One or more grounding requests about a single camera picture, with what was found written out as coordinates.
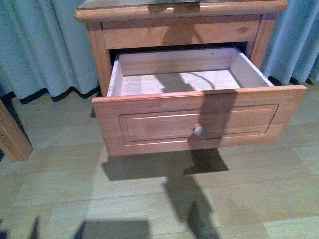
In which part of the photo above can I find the wooden drawer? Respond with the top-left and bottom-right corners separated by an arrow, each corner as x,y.
92,47 -> 306,156

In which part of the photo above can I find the wooden nightstand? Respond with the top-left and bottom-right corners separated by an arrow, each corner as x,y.
74,0 -> 290,98

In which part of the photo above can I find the light grey curtain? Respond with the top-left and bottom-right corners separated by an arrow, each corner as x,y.
0,0 -> 319,99

